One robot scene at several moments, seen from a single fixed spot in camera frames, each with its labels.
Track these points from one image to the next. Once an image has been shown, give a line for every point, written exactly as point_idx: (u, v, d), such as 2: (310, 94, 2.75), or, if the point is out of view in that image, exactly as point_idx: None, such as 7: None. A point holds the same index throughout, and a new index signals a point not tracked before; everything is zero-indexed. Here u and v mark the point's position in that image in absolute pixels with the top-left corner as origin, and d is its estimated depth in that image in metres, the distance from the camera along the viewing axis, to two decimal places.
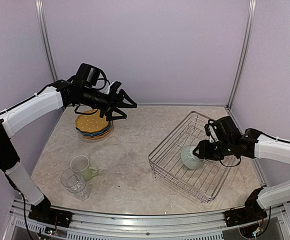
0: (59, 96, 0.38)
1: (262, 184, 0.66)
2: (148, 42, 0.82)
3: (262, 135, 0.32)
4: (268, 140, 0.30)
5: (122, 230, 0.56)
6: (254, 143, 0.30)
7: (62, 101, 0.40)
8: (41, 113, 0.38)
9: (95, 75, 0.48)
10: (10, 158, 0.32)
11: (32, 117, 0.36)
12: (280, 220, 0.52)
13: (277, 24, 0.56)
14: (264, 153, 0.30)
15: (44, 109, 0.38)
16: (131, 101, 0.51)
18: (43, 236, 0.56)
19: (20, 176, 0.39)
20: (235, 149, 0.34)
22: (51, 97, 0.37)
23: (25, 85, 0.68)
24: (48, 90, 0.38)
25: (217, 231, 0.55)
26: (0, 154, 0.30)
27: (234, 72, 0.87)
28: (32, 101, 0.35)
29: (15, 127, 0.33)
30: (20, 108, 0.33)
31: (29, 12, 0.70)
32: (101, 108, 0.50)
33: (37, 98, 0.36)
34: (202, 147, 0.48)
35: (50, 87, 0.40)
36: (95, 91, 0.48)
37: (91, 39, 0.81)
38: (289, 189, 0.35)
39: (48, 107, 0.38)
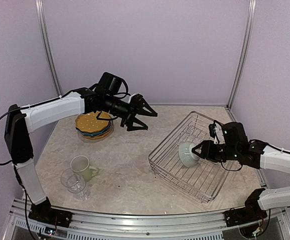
0: (82, 103, 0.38)
1: (262, 184, 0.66)
2: (149, 42, 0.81)
3: (268, 145, 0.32)
4: (273, 151, 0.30)
5: (122, 230, 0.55)
6: (259, 154, 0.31)
7: (84, 108, 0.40)
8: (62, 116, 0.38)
9: (116, 83, 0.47)
10: (24, 154, 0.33)
11: (54, 118, 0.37)
12: (280, 220, 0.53)
13: (278, 25, 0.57)
14: (269, 164, 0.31)
15: (66, 112, 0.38)
16: (151, 109, 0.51)
18: (43, 235, 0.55)
19: (29, 173, 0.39)
20: (241, 158, 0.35)
22: (76, 102, 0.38)
23: (24, 83, 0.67)
24: (73, 95, 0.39)
25: (217, 231, 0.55)
26: (17, 148, 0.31)
27: (233, 72, 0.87)
28: (56, 103, 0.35)
29: (36, 124, 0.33)
30: (45, 107, 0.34)
31: (28, 10, 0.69)
32: (121, 116, 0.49)
33: (62, 100, 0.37)
34: (205, 147, 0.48)
35: (75, 92, 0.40)
36: (116, 100, 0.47)
37: (91, 38, 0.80)
38: None
39: (70, 110, 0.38)
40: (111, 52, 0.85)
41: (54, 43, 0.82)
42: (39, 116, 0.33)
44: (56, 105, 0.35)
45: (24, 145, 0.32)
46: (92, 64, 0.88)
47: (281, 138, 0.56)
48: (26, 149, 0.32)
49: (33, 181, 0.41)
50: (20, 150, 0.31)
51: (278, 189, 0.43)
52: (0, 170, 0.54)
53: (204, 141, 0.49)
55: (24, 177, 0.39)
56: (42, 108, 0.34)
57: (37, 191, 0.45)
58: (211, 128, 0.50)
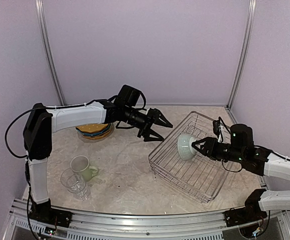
0: (103, 113, 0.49)
1: (262, 184, 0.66)
2: (149, 41, 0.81)
3: (271, 152, 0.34)
4: (277, 159, 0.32)
5: (122, 230, 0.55)
6: (264, 162, 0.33)
7: (104, 117, 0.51)
8: (83, 122, 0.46)
9: (134, 97, 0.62)
10: (42, 151, 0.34)
11: (76, 122, 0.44)
12: (280, 220, 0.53)
13: (278, 26, 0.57)
14: (273, 172, 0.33)
15: (87, 118, 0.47)
16: (167, 121, 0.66)
18: (43, 236, 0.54)
19: (37, 171, 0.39)
20: (245, 164, 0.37)
22: (97, 110, 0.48)
23: (24, 84, 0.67)
24: (94, 105, 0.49)
25: (217, 231, 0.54)
26: (38, 145, 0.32)
27: (233, 72, 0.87)
28: (81, 110, 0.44)
29: (60, 125, 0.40)
30: (72, 111, 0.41)
31: (28, 10, 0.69)
32: (139, 124, 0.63)
33: (86, 108, 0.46)
34: (209, 144, 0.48)
35: (96, 103, 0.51)
36: (134, 111, 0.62)
37: (91, 37, 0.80)
38: None
39: (91, 117, 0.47)
40: (111, 52, 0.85)
41: (54, 43, 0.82)
42: (65, 118, 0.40)
44: (81, 111, 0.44)
45: (45, 142, 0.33)
46: (92, 64, 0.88)
47: (281, 138, 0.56)
48: (45, 146, 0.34)
49: (41, 179, 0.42)
50: (39, 147, 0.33)
51: (280, 192, 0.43)
52: (1, 170, 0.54)
53: (209, 139, 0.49)
55: (35, 174, 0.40)
56: (70, 111, 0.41)
57: (41, 190, 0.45)
58: (216, 125, 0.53)
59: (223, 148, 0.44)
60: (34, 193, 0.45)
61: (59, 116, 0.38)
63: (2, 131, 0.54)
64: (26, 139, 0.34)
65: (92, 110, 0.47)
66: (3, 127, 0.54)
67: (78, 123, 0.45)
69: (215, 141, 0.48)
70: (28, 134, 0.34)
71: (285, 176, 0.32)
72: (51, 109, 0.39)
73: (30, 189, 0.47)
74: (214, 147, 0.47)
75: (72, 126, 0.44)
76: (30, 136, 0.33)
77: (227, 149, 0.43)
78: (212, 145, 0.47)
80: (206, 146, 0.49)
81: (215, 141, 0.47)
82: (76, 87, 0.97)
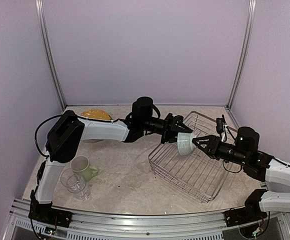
0: (125, 132, 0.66)
1: (262, 184, 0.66)
2: (149, 41, 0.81)
3: (273, 159, 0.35)
4: (278, 166, 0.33)
5: (123, 231, 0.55)
6: (265, 168, 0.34)
7: (125, 135, 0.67)
8: (106, 134, 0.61)
9: (146, 107, 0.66)
10: (63, 156, 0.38)
11: (102, 134, 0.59)
12: (280, 220, 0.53)
13: (277, 26, 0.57)
14: (274, 178, 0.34)
15: (111, 132, 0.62)
16: (185, 126, 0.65)
18: (43, 235, 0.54)
19: (51, 175, 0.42)
20: (247, 169, 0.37)
22: (121, 128, 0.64)
23: (24, 84, 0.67)
24: (119, 123, 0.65)
25: (217, 231, 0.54)
26: (63, 149, 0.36)
27: (233, 72, 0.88)
28: (108, 125, 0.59)
29: (89, 132, 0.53)
30: (101, 125, 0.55)
31: (28, 10, 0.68)
32: (159, 131, 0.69)
33: (113, 125, 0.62)
34: (213, 142, 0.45)
35: (122, 121, 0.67)
36: (152, 119, 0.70)
37: (91, 38, 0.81)
38: None
39: (113, 132, 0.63)
40: (111, 52, 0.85)
41: (54, 43, 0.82)
42: (94, 129, 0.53)
44: (107, 126, 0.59)
45: (70, 148, 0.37)
46: (92, 64, 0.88)
47: (281, 138, 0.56)
48: (68, 152, 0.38)
49: (52, 182, 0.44)
50: (64, 151, 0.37)
51: (282, 194, 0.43)
52: (1, 170, 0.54)
53: (213, 137, 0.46)
55: (49, 175, 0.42)
56: (100, 124, 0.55)
57: (49, 191, 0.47)
58: (220, 123, 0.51)
59: (227, 149, 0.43)
60: (41, 192, 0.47)
61: (90, 127, 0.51)
63: (2, 131, 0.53)
64: (52, 142, 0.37)
65: (116, 127, 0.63)
66: (3, 126, 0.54)
67: (102, 135, 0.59)
69: (219, 139, 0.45)
70: (56, 137, 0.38)
71: (286, 182, 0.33)
72: (84, 119, 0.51)
73: (37, 187, 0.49)
74: (218, 146, 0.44)
75: (97, 137, 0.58)
76: (58, 140, 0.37)
77: (230, 150, 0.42)
78: (216, 143, 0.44)
80: (210, 144, 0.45)
81: (219, 140, 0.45)
82: (76, 87, 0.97)
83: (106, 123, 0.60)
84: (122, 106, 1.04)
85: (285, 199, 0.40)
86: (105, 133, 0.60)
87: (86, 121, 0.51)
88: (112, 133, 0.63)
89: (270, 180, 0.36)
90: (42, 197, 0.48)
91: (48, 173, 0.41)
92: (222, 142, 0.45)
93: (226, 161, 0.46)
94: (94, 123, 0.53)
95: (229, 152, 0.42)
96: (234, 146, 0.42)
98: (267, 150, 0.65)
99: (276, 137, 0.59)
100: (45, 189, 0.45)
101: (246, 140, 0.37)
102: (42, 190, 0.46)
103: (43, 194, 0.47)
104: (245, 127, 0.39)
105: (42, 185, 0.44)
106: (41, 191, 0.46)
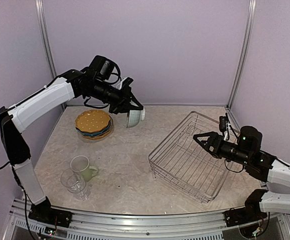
0: (70, 88, 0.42)
1: (262, 184, 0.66)
2: (148, 41, 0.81)
3: (276, 159, 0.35)
4: (281, 167, 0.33)
5: (123, 230, 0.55)
6: (268, 169, 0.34)
7: (73, 92, 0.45)
8: (51, 105, 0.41)
9: (109, 68, 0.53)
10: (19, 155, 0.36)
11: (45, 110, 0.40)
12: (280, 220, 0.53)
13: (277, 26, 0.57)
14: (275, 178, 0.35)
15: (55, 100, 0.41)
16: (138, 104, 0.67)
18: (43, 236, 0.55)
19: (26, 173, 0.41)
20: (249, 169, 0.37)
22: (61, 87, 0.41)
23: (24, 84, 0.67)
24: (57, 82, 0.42)
25: (217, 231, 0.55)
26: (11, 150, 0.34)
27: (233, 72, 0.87)
28: (41, 95, 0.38)
29: (27, 120, 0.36)
30: (32, 102, 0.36)
31: (28, 10, 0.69)
32: (112, 102, 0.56)
33: (47, 91, 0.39)
34: (214, 140, 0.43)
35: (58, 79, 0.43)
36: (109, 86, 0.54)
37: (91, 38, 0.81)
38: None
39: (58, 98, 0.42)
40: (110, 52, 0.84)
41: (54, 43, 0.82)
42: (27, 113, 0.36)
44: (41, 98, 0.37)
45: (18, 147, 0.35)
46: None
47: (281, 138, 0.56)
48: (20, 151, 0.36)
49: (32, 182, 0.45)
50: (14, 152, 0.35)
51: (282, 195, 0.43)
52: (0, 170, 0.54)
53: (215, 135, 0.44)
55: (24, 175, 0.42)
56: (30, 103, 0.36)
57: (37, 191, 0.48)
58: (223, 121, 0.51)
59: (229, 148, 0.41)
60: (31, 195, 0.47)
61: (19, 115, 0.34)
63: None
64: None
65: (55, 91, 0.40)
66: None
67: (46, 109, 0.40)
69: (222, 138, 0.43)
70: None
71: (287, 183, 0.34)
72: (11, 109, 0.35)
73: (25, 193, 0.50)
74: (220, 145, 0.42)
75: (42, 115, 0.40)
76: None
77: (232, 150, 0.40)
78: (218, 142, 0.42)
80: (211, 142, 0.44)
81: (221, 138, 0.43)
82: None
83: (37, 93, 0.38)
84: None
85: (285, 200, 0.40)
86: (48, 106, 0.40)
87: (14, 110, 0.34)
88: (57, 100, 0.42)
89: (272, 180, 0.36)
90: (34, 198, 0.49)
91: (20, 177, 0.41)
92: (225, 141, 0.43)
93: (228, 160, 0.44)
94: (22, 106, 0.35)
95: (231, 151, 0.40)
96: (236, 145, 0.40)
98: (267, 150, 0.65)
99: (277, 137, 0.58)
100: (34, 189, 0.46)
101: (249, 140, 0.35)
102: (28, 191, 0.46)
103: (35, 195, 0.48)
104: (248, 126, 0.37)
105: (24, 187, 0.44)
106: (29, 193, 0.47)
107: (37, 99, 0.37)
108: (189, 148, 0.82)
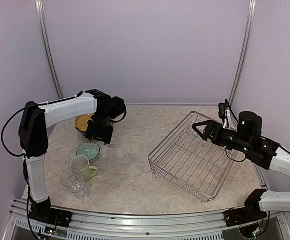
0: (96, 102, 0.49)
1: (262, 184, 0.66)
2: (148, 40, 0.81)
3: (279, 147, 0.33)
4: (285, 155, 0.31)
5: (122, 230, 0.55)
6: (272, 156, 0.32)
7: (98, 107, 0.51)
8: (78, 114, 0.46)
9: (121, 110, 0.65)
10: (38, 148, 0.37)
11: (71, 116, 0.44)
12: (280, 220, 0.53)
13: (278, 26, 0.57)
14: (279, 167, 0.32)
15: (82, 109, 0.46)
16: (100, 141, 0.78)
18: (43, 236, 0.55)
19: (37, 167, 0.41)
20: (252, 156, 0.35)
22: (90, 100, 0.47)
23: (23, 84, 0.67)
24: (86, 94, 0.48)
25: (217, 231, 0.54)
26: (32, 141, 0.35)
27: (233, 72, 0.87)
28: (73, 101, 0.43)
29: (54, 119, 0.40)
30: (64, 105, 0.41)
31: (28, 11, 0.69)
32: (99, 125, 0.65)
33: (79, 99, 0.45)
34: (213, 129, 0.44)
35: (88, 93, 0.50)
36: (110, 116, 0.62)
37: (90, 38, 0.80)
38: None
39: (85, 108, 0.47)
40: (110, 51, 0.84)
41: (54, 43, 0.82)
42: (57, 113, 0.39)
44: (73, 103, 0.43)
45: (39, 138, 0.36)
46: (92, 64, 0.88)
47: (281, 138, 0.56)
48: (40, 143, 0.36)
49: (39, 179, 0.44)
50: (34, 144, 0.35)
51: (281, 193, 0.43)
52: (0, 169, 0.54)
53: (214, 124, 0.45)
55: (33, 171, 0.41)
56: (61, 105, 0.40)
57: (42, 189, 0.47)
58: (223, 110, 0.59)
59: (229, 136, 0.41)
60: (34, 193, 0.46)
61: (50, 112, 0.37)
63: (2, 130, 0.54)
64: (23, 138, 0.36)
65: (85, 101, 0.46)
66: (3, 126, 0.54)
67: (73, 115, 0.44)
69: (221, 127, 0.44)
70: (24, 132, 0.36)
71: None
72: (44, 105, 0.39)
73: (30, 190, 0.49)
74: (219, 133, 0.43)
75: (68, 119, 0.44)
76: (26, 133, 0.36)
77: (232, 137, 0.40)
78: (217, 130, 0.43)
80: (209, 130, 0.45)
81: (220, 127, 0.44)
82: (76, 87, 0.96)
83: (70, 99, 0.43)
84: None
85: (284, 198, 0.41)
86: (76, 113, 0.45)
87: (46, 107, 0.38)
88: (85, 109, 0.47)
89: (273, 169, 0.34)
90: (37, 196, 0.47)
91: (31, 170, 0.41)
92: (224, 129, 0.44)
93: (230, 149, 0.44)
94: (54, 106, 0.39)
95: (231, 139, 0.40)
96: (236, 133, 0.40)
98: None
99: (276, 137, 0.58)
100: (37, 187, 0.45)
101: (248, 124, 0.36)
102: (34, 189, 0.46)
103: (37, 193, 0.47)
104: (248, 112, 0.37)
105: (30, 184, 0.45)
106: (34, 191, 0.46)
107: (69, 104, 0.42)
108: (189, 148, 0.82)
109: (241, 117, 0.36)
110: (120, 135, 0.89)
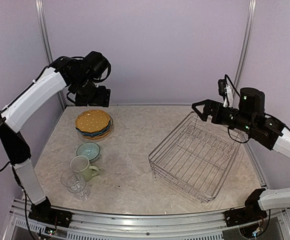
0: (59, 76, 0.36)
1: (262, 184, 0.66)
2: (148, 40, 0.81)
3: (285, 127, 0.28)
4: None
5: (123, 230, 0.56)
6: (278, 135, 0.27)
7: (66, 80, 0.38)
8: (46, 100, 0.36)
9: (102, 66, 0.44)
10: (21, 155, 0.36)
11: (40, 106, 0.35)
12: (280, 220, 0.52)
13: (278, 26, 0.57)
14: (284, 149, 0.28)
15: (48, 93, 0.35)
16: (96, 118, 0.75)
18: (43, 236, 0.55)
19: (27, 174, 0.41)
20: (254, 133, 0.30)
22: (51, 79, 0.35)
23: (24, 84, 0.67)
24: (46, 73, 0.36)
25: (217, 231, 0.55)
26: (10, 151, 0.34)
27: (233, 72, 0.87)
28: (30, 90, 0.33)
29: (22, 120, 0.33)
30: (22, 100, 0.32)
31: (28, 11, 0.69)
32: None
33: (36, 84, 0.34)
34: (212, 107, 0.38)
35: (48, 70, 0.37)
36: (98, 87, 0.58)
37: (90, 38, 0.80)
38: None
39: (51, 91, 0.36)
40: (110, 51, 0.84)
41: (54, 43, 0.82)
42: (20, 112, 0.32)
44: (30, 94, 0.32)
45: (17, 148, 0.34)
46: None
47: None
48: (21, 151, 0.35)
49: (28, 184, 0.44)
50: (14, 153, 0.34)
51: (280, 190, 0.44)
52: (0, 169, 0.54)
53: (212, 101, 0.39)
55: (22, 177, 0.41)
56: (18, 103, 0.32)
57: (38, 191, 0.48)
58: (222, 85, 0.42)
59: (229, 114, 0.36)
60: (31, 194, 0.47)
61: (11, 116, 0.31)
63: None
64: None
65: (43, 83, 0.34)
66: None
67: (42, 103, 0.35)
69: (221, 105, 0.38)
70: None
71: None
72: (5, 111, 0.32)
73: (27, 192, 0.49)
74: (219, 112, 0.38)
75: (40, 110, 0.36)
76: None
77: (233, 116, 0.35)
78: (217, 108, 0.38)
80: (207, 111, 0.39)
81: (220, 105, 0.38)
82: None
83: (28, 89, 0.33)
84: (122, 106, 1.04)
85: (284, 194, 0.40)
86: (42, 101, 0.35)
87: (6, 112, 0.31)
88: (51, 91, 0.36)
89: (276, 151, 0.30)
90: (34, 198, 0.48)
91: (21, 177, 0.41)
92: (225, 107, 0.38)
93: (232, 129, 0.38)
94: (12, 107, 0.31)
95: (231, 118, 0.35)
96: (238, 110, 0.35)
98: None
99: None
100: (34, 189, 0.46)
101: (250, 99, 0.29)
102: (30, 191, 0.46)
103: (35, 194, 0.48)
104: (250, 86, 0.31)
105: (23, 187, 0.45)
106: (30, 193, 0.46)
107: (25, 96, 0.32)
108: (189, 148, 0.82)
109: (242, 92, 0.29)
110: (120, 135, 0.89)
